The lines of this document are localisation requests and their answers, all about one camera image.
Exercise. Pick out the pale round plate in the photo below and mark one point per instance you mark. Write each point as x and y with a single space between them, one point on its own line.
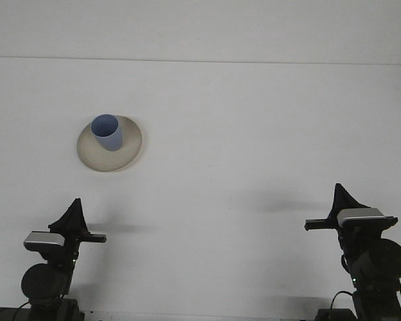
100 158

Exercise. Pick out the pale blue cup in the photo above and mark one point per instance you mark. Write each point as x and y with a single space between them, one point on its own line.
108 133

